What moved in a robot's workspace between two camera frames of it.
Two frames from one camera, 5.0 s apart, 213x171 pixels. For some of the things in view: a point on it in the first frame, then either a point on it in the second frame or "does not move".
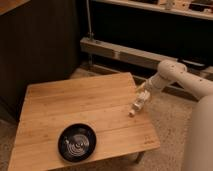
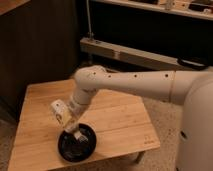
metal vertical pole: x=89 y=19 does not move
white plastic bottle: x=141 y=98 → x=62 y=112
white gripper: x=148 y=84 → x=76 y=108
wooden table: x=101 y=102 does not move
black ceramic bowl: x=77 y=142 does not move
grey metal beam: x=122 y=52 does not move
